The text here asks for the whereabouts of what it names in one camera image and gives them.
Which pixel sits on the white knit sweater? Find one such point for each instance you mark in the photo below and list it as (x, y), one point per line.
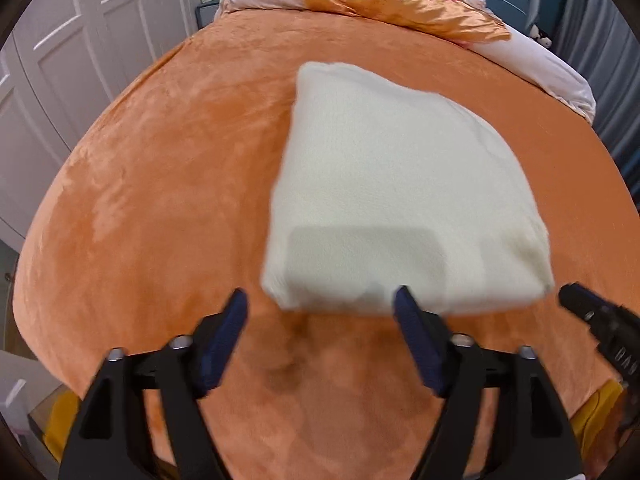
(390, 170)

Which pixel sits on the yellow plastic item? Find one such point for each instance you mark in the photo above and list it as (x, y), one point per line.
(62, 425)
(597, 415)

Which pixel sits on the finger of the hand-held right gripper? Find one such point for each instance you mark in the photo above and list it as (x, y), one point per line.
(577, 297)

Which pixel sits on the white panelled wardrobe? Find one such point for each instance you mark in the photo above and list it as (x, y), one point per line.
(75, 60)

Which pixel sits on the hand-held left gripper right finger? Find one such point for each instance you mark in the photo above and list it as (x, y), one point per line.
(420, 345)

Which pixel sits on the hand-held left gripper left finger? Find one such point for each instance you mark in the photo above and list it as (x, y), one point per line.
(225, 345)

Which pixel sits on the dark nightstand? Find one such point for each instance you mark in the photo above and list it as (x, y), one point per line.
(206, 15)

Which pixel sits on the orange floral satin pillow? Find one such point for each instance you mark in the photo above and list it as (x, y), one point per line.
(400, 0)

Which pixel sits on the orange plush blanket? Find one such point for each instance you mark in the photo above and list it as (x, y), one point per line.
(150, 210)

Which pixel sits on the black white plush toy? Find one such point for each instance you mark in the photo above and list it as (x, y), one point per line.
(541, 35)

